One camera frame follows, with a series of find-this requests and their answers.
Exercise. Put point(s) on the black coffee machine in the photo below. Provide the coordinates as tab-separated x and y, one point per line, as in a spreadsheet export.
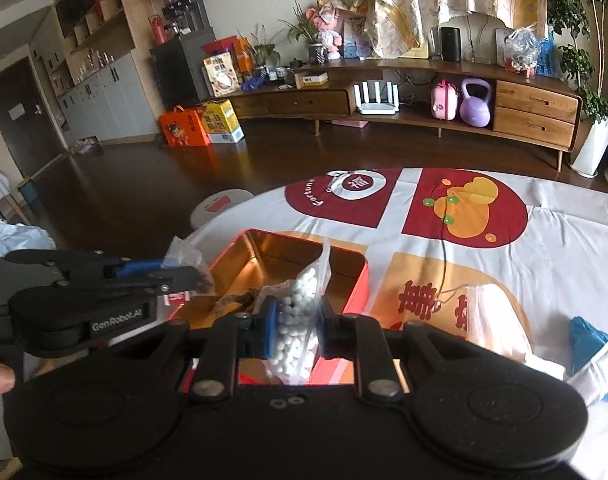
186	12

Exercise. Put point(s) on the red flat carton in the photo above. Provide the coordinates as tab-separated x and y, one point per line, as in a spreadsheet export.
219	45

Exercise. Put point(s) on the pink flat box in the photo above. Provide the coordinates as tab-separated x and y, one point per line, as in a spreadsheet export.
349	122

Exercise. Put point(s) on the orange gift box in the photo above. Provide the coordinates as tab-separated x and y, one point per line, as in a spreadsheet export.
184	130

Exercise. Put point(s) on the potted green plant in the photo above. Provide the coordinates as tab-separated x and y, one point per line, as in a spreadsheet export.
306	30

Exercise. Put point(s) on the blue plastic container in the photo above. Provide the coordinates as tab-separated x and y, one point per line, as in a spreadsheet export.
546	57

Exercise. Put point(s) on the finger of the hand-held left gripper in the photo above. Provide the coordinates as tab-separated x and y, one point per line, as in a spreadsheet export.
179	278
134	267

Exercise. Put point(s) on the purple kettlebell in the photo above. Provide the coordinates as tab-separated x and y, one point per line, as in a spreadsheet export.
476	107

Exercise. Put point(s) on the blue bin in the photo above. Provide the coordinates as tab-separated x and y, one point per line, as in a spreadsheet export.
29	192

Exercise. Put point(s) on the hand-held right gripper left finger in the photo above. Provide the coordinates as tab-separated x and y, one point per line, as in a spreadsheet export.
271	327

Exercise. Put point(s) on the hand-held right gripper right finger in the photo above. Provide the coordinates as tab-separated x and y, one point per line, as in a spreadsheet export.
328	331

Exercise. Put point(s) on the clear plastic bag of goods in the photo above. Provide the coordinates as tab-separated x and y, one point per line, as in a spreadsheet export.
521	50

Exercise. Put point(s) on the clear bag of white beads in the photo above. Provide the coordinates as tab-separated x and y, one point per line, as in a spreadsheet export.
296	310

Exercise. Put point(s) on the black cylinder speaker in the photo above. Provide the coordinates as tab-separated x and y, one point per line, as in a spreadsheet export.
451	42

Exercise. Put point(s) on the small leafy plant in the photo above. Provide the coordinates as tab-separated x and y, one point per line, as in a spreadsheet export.
264	50

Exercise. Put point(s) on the flat yellow white box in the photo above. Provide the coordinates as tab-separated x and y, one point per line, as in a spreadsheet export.
311	78

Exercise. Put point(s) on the patterned beige curtain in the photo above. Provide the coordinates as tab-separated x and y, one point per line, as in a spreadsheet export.
433	0

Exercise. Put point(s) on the printed tablecloth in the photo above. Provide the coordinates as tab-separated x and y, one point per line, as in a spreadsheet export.
558	250

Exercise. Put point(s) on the brown woven item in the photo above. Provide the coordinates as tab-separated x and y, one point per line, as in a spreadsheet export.
236	300

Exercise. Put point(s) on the wooden shelf unit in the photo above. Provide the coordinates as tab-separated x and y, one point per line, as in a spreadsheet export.
94	5

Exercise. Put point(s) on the dark wooden door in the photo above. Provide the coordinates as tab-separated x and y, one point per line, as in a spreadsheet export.
19	115

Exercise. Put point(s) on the white wall cabinets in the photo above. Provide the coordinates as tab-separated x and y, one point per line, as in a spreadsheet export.
104	100

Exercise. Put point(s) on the white plastic bag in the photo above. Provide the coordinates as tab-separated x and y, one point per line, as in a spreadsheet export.
14	240

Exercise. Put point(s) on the wooden media cabinet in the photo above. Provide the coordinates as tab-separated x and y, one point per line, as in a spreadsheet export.
533	95

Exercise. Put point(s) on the red tin box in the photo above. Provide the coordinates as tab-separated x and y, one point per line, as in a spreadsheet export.
279	260

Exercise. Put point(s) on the beige printed carton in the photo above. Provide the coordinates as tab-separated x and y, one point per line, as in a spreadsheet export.
221	75

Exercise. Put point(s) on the clear bag with dark contents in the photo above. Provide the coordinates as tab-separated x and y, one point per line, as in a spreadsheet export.
184	255

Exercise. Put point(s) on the pink doll bouquet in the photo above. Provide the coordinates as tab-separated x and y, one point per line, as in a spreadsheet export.
329	25

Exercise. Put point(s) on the blue plastic bag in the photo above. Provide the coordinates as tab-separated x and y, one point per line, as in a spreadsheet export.
591	340

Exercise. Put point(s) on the black cabinet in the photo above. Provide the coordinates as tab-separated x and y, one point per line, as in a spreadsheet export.
176	72

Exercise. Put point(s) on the dark teapot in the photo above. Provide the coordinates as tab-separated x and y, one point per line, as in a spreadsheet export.
296	63

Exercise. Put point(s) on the white router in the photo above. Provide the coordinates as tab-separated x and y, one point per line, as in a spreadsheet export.
377	100

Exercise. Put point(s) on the beige scalloped panel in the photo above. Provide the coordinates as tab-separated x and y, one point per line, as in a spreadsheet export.
478	35

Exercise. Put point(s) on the orange carton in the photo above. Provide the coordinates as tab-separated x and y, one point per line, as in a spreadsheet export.
241	52

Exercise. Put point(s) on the yellow gift box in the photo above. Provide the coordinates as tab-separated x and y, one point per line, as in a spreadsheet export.
221	120

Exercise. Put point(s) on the tall tree in white pot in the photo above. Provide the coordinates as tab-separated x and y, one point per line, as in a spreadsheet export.
591	145

